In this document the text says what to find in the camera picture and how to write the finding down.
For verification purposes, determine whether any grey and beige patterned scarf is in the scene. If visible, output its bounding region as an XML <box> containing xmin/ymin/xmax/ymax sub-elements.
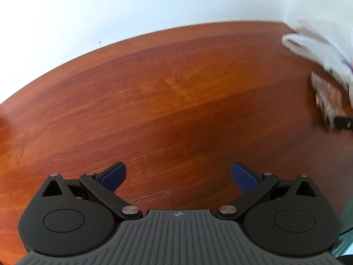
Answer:
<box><xmin>309</xmin><ymin>70</ymin><xmax>353</xmax><ymax>131</ymax></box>

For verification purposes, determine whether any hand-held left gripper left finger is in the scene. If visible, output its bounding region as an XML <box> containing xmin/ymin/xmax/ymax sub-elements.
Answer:
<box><xmin>41</xmin><ymin>161</ymin><xmax>143</xmax><ymax>222</ymax></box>

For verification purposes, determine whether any white plastic bag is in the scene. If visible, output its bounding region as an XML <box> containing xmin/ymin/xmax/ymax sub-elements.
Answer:
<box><xmin>281</xmin><ymin>17</ymin><xmax>353</xmax><ymax>108</ymax></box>

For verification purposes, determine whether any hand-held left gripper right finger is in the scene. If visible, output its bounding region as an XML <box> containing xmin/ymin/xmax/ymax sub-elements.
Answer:
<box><xmin>216</xmin><ymin>162</ymin><xmax>320</xmax><ymax>222</ymax></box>

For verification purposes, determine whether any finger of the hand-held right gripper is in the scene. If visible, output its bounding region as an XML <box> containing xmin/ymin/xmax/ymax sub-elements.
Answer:
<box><xmin>334</xmin><ymin>115</ymin><xmax>353</xmax><ymax>130</ymax></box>

